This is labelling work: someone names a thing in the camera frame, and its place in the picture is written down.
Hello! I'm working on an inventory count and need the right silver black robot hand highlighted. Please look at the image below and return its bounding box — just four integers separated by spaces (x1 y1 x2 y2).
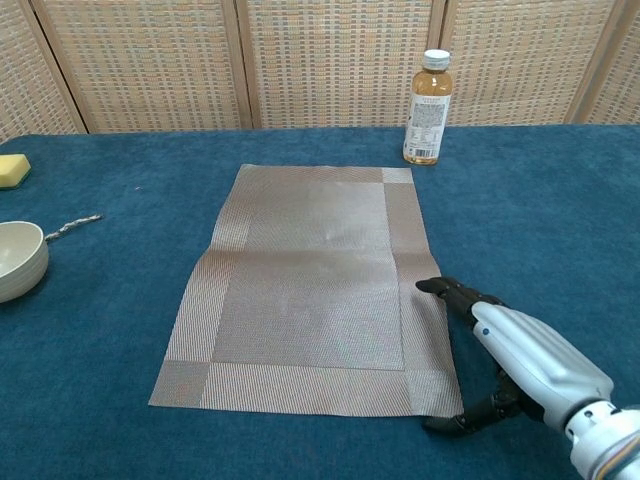
415 276 616 439

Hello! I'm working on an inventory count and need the beige woven placemat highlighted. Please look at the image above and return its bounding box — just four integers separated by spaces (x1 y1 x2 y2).
147 163 464 419

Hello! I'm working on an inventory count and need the white ceramic bowl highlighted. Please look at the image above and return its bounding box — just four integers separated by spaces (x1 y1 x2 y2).
0 221 50 305

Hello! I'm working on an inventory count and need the blue carpet table cover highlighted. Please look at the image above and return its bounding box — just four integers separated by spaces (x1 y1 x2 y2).
0 123 640 480

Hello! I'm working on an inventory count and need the tea bottle with white cap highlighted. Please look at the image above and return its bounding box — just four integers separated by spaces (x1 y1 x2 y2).
402 48 455 167

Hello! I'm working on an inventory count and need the bamboo folding screen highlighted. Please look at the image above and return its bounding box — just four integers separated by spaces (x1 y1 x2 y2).
0 0 640 144

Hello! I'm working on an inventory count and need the yellow sponge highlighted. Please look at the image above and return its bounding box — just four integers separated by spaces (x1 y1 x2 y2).
0 153 32 192

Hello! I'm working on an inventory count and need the braided white rope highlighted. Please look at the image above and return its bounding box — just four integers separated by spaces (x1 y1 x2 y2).
43 213 105 245

